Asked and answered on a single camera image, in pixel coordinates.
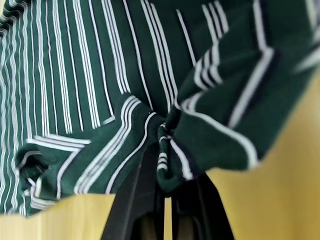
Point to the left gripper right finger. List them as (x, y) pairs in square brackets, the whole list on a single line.
[(202, 212)]

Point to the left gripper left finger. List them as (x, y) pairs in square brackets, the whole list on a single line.
[(132, 200)]

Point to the green white striped T-shirt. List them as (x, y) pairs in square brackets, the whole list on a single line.
[(75, 75)]

